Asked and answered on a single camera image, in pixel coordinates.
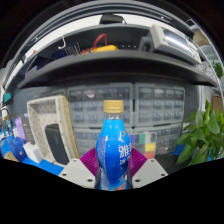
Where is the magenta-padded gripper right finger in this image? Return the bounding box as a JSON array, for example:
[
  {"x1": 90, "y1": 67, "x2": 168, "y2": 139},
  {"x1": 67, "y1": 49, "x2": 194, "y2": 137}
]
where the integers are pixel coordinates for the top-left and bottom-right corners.
[{"x1": 127, "y1": 147, "x2": 169, "y2": 189}]

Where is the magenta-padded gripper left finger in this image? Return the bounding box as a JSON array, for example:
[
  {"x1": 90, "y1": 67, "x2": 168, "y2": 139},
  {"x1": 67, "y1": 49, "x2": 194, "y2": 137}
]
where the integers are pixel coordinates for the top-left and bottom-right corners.
[{"x1": 58, "y1": 147, "x2": 101, "y2": 189}]

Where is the blue drink bottle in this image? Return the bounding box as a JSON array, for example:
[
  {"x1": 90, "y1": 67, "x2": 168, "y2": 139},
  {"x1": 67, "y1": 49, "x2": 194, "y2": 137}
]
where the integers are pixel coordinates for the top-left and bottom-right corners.
[{"x1": 95, "y1": 99, "x2": 132, "y2": 192}]

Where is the grey small-parts drawer cabinet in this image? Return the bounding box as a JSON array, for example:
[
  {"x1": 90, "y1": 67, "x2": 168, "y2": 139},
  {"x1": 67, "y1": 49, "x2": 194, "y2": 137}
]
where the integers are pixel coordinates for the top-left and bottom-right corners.
[
  {"x1": 154, "y1": 124, "x2": 183, "y2": 156},
  {"x1": 133, "y1": 83, "x2": 186, "y2": 128},
  {"x1": 73, "y1": 128, "x2": 104, "y2": 158},
  {"x1": 67, "y1": 84, "x2": 135, "y2": 129}
]

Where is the green potted plant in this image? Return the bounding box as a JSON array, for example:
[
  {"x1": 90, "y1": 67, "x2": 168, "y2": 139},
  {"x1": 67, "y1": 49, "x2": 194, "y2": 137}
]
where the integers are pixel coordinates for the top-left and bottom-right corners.
[{"x1": 174, "y1": 98, "x2": 224, "y2": 168}]

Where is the dark grey upright carton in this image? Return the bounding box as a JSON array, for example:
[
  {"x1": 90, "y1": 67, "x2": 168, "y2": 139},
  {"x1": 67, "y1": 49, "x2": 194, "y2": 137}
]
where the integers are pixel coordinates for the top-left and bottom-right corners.
[{"x1": 20, "y1": 114, "x2": 34, "y2": 144}]

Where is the white pegboard tray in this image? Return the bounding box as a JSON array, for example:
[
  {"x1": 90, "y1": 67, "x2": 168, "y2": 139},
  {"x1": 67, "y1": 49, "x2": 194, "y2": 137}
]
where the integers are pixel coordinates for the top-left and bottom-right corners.
[{"x1": 26, "y1": 94, "x2": 81, "y2": 168}]

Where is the purple plastic bag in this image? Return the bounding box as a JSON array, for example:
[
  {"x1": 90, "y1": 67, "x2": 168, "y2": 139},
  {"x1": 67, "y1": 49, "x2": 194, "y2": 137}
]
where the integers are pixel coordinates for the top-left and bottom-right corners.
[{"x1": 14, "y1": 115, "x2": 26, "y2": 141}]

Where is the small teal screen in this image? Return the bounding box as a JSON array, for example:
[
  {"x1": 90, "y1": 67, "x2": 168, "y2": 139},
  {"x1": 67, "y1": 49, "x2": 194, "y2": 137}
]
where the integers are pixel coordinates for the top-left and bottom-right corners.
[{"x1": 2, "y1": 92, "x2": 13, "y2": 104}]

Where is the dark overhead workbench shelf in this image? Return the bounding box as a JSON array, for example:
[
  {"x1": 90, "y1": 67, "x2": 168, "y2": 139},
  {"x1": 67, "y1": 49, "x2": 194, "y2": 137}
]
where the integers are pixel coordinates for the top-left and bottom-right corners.
[{"x1": 4, "y1": 21, "x2": 218, "y2": 89}]

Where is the white shelf rack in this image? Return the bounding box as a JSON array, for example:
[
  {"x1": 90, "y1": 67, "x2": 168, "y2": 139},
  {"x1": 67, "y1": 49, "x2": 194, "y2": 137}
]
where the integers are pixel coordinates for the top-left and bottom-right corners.
[{"x1": 193, "y1": 26, "x2": 224, "y2": 101}]

